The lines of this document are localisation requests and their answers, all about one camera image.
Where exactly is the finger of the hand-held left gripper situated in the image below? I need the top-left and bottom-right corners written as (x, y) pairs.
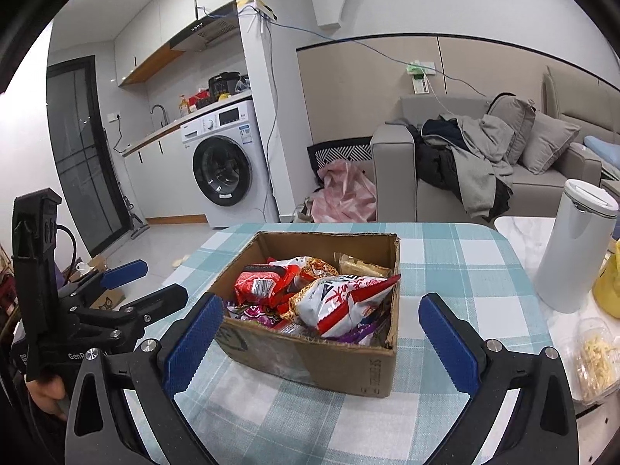
top-left (58, 260), bottom-right (149, 306)
top-left (80, 284), bottom-right (190, 338)

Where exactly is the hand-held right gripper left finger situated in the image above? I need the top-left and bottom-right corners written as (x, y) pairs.
top-left (64, 293), bottom-right (226, 465)

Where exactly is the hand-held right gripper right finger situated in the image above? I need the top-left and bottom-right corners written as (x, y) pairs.
top-left (418, 293), bottom-right (580, 465)

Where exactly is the purple grape snack packet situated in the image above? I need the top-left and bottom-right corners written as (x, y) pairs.
top-left (227, 301), bottom-right (292, 333)

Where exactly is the dark purple snack packet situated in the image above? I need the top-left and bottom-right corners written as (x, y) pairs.
top-left (338, 317), bottom-right (391, 346)

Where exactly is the red snack packet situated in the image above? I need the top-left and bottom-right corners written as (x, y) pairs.
top-left (234, 263), bottom-right (302, 309)

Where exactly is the beige snack packet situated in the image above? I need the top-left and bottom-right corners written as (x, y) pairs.
top-left (338, 253), bottom-right (393, 280)

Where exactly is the large white red noodle packet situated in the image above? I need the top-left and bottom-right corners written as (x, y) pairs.
top-left (294, 274), bottom-right (402, 339)

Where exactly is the brown cardboard box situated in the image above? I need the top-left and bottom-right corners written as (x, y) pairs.
top-left (207, 231), bottom-right (402, 399)

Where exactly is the small white red noodle packet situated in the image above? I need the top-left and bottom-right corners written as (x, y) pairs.
top-left (270, 256), bottom-right (341, 297)

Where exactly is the person's left forearm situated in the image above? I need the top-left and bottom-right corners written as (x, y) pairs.
top-left (0, 387), bottom-right (66, 465)

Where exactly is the person's left hand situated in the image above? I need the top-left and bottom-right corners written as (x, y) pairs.
top-left (26, 375), bottom-right (69, 420)

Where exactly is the small cardboard box on floor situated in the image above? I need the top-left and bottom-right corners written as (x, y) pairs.
top-left (72, 256), bottom-right (127, 312)

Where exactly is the teal checked tablecloth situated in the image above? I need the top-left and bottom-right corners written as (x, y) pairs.
top-left (121, 223), bottom-right (582, 465)

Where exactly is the white lower kitchen cabinet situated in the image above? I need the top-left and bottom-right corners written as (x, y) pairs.
top-left (122, 126), bottom-right (210, 220)

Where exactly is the white kitchen cabinet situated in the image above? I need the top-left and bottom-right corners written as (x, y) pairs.
top-left (113, 0), bottom-right (251, 89)
top-left (122, 126), bottom-right (210, 220)

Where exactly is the dark glass door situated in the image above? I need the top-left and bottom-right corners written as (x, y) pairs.
top-left (45, 55), bottom-right (133, 258)

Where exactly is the white washing machine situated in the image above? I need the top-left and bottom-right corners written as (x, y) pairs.
top-left (181, 99), bottom-right (273, 229)

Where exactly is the clear plastic food container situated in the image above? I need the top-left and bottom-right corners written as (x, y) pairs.
top-left (571, 317), bottom-right (620, 406)

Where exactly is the white tall canister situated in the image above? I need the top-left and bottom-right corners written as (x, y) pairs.
top-left (535, 179), bottom-right (620, 314)

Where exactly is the yellow bag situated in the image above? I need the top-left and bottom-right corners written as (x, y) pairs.
top-left (593, 239), bottom-right (620, 321)

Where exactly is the pile of grey black clothes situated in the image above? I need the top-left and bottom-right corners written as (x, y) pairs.
top-left (415, 115), bottom-right (515, 222)

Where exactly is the grey sofa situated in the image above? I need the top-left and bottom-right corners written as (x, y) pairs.
top-left (370, 65), bottom-right (620, 227)

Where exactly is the pink plastic bag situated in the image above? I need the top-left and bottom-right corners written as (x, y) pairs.
top-left (309, 159), bottom-right (378, 224)

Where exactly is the black white patterned basket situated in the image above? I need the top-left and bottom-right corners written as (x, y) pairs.
top-left (307, 138), bottom-right (374, 191)

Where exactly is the grey cushion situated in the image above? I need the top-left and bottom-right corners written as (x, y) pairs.
top-left (520, 111), bottom-right (580, 176)
top-left (486, 94), bottom-right (536, 166)

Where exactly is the white upper kitchen cabinet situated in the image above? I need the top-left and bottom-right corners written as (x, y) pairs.
top-left (113, 0), bottom-right (251, 89)

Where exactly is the light blue pillow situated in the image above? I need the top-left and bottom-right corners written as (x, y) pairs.
top-left (583, 135), bottom-right (620, 162)

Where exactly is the range hood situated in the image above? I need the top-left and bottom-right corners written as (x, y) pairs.
top-left (169, 2), bottom-right (241, 52)

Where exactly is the white router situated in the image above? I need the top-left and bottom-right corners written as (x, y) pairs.
top-left (237, 0), bottom-right (278, 23)

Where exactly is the white wall socket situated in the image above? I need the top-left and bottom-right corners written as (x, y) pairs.
top-left (405, 60), bottom-right (437, 79)

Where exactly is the blue cable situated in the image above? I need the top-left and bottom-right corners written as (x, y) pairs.
top-left (196, 4), bottom-right (491, 103)

